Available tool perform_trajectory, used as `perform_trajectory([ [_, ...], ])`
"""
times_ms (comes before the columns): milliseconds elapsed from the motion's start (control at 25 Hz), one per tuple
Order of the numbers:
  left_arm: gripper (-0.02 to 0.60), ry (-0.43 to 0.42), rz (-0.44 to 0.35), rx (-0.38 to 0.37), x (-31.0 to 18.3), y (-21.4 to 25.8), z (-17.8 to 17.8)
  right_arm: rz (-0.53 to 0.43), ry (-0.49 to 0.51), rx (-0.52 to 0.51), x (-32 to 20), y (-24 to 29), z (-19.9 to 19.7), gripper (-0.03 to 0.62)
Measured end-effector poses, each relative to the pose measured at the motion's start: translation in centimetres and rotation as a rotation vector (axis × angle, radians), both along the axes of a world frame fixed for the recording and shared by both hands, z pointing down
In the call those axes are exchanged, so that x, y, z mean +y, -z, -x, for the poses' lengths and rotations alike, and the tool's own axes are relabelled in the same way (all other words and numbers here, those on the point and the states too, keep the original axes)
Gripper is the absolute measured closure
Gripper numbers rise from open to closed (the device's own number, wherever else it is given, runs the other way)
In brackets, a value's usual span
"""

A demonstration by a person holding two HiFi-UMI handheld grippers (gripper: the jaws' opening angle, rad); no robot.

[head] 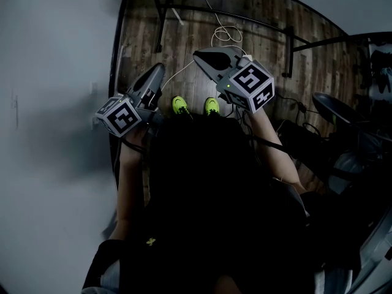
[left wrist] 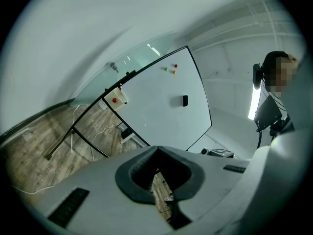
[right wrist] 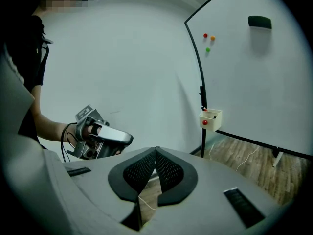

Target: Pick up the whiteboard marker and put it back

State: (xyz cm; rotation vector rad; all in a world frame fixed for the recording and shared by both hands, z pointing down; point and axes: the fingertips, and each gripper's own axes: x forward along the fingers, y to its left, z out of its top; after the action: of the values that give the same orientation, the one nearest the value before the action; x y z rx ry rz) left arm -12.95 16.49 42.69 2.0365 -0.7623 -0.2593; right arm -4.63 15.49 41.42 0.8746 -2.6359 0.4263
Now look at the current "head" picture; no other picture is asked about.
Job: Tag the grey chair base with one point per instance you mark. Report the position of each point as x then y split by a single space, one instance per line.
375 253

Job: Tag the person's black shirt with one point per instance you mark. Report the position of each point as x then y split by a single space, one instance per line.
214 201

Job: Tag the neon yellow left shoe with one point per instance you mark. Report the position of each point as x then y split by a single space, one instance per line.
180 105

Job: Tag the black office chair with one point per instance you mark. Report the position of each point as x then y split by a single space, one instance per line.
343 124

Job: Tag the person's right forearm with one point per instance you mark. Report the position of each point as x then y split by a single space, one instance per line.
272 152

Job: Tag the neon yellow shoe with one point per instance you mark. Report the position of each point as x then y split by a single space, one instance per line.
180 105
212 106

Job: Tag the black metal stand frame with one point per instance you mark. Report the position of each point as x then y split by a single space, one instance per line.
226 13

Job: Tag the person's left forearm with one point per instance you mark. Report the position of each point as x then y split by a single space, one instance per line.
128 176

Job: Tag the white flat strip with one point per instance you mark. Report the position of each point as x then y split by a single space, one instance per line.
171 6

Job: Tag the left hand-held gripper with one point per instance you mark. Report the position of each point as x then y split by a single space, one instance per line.
120 117

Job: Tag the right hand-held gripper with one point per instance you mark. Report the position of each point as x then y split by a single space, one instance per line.
250 83

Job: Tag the neon yellow right shoe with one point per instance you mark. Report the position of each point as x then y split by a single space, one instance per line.
212 106

